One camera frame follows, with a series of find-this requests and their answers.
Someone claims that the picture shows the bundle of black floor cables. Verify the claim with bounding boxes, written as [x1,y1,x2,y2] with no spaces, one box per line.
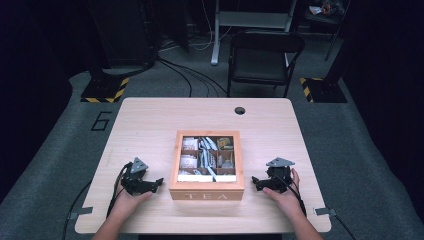
[155,55,228,98]

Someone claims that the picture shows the grey tape strip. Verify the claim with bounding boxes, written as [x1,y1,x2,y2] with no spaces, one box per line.
[314,206,338,217]
[68,206,94,220]

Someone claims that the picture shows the black table edge cable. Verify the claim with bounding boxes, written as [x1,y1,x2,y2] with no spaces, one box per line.
[61,179,93,240]
[333,213,358,240]

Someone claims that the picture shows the white desk frame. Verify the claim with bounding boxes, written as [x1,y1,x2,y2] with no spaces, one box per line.
[210,0,298,66]

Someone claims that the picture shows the person's right hand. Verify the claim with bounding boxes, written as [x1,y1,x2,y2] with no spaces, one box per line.
[262,167,305,219]

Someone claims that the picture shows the person's left hand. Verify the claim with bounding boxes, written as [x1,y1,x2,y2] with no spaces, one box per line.
[113,181,154,219]

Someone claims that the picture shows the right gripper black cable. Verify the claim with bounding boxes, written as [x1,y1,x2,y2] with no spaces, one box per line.
[275,173,308,217]

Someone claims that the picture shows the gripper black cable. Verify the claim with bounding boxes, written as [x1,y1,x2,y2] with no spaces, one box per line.
[275,173,308,217]
[105,161,134,220]

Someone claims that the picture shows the black cabinet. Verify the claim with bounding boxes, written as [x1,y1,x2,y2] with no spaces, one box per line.
[85,0,158,70]

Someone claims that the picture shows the yellow tea packet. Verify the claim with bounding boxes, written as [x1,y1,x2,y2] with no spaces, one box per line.
[216,136,235,151]

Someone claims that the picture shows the white tea packets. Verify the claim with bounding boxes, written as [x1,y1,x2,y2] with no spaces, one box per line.
[182,136,200,151]

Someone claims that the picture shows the wooden tea box glass lid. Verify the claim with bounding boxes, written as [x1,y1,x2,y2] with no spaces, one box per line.
[168,129,246,202]

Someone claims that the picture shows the black stand base striped tape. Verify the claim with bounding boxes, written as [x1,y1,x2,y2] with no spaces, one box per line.
[80,75,130,104]
[299,77,349,104]

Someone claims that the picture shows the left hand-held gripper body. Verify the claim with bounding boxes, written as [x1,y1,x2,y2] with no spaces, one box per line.
[120,157,158,196]

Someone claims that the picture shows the group of grey sachets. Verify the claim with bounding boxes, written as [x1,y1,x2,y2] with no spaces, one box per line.
[192,136,220,183]

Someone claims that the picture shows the cluttered dark cart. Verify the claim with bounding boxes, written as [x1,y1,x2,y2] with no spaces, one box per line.
[306,0,351,38]

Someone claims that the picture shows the black folding chair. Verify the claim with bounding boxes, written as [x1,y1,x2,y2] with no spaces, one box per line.
[227,29,306,98]

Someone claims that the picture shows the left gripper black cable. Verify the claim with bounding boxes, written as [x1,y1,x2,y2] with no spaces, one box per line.
[105,161,134,220]

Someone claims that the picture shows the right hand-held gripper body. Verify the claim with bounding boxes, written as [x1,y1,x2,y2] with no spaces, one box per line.
[265,156,297,194]

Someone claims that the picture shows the white tea packet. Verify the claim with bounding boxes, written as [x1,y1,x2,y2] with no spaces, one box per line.
[179,154,199,170]

